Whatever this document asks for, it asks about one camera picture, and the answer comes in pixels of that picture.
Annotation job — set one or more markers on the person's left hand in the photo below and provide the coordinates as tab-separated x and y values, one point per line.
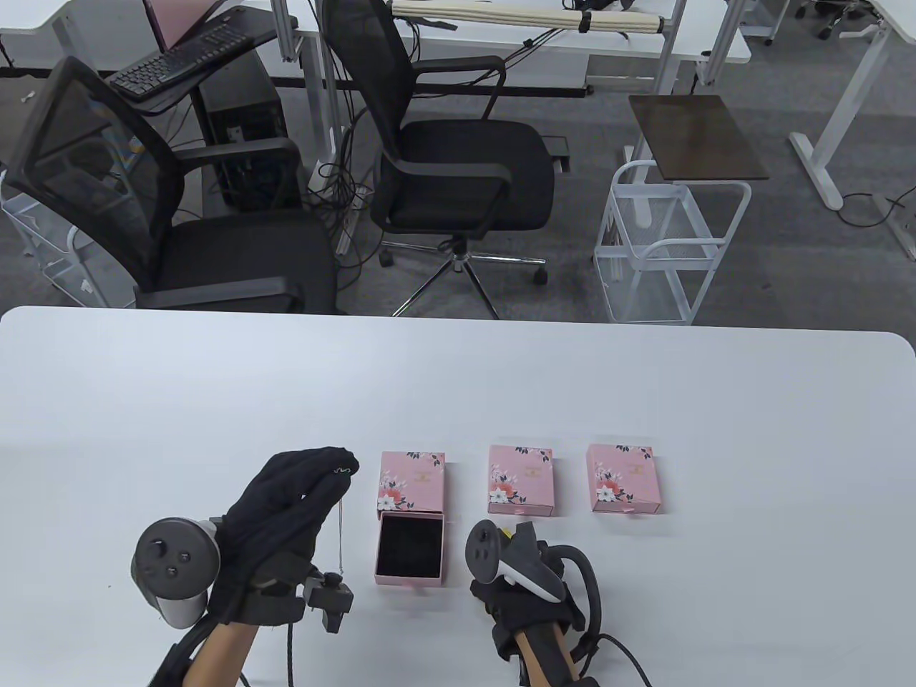
279	508

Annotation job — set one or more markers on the person's right hand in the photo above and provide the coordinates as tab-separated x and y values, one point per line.
529	612

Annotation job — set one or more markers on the pink floral gift box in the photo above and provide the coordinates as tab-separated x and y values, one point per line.
411	479
521	476

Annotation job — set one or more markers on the person's right forearm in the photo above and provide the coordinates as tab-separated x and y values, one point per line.
547	655

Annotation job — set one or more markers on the person's left forearm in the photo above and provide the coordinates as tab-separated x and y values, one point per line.
218	655

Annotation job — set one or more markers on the black mesh office chair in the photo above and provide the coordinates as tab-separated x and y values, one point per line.
236	257
465	172

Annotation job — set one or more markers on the black computer tower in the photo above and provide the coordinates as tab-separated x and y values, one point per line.
247	122

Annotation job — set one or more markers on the black keyboard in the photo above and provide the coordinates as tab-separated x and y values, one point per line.
172	64

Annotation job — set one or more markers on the pink screen laptop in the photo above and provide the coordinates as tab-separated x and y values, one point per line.
179	18

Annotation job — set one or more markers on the dark wooden side table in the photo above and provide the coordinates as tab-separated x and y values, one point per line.
698	136

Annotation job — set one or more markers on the white desk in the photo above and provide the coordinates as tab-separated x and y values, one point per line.
851	79
71	28

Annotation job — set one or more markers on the rolled beige mat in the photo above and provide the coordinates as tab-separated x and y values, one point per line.
501	13

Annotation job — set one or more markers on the black office chair base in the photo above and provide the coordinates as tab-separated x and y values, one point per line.
834	11

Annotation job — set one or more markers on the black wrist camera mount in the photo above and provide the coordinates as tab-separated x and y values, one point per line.
333	597
519	669

